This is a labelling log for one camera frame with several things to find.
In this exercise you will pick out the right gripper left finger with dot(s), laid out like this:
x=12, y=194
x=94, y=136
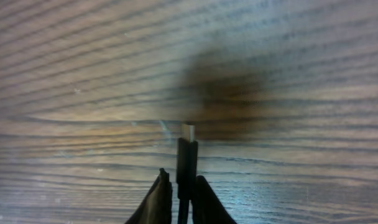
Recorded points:
x=156, y=207

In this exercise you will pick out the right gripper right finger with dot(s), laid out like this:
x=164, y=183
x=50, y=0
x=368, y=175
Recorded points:
x=207, y=208

